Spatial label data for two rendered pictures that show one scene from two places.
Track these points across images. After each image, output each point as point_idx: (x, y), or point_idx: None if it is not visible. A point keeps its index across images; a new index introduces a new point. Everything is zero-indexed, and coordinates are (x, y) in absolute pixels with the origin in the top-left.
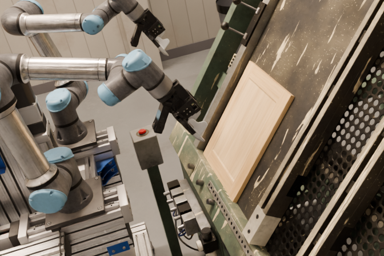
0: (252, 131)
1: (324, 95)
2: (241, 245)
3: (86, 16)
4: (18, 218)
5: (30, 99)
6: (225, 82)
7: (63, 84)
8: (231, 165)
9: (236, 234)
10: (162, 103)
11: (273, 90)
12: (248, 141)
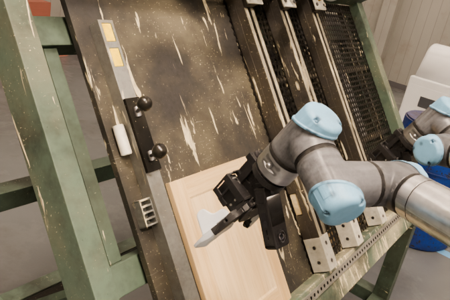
0: (246, 229)
1: (283, 118)
2: (332, 282)
3: (417, 167)
4: None
5: None
6: (173, 241)
7: None
8: (260, 286)
9: (325, 286)
10: (413, 155)
11: (228, 171)
12: (252, 240)
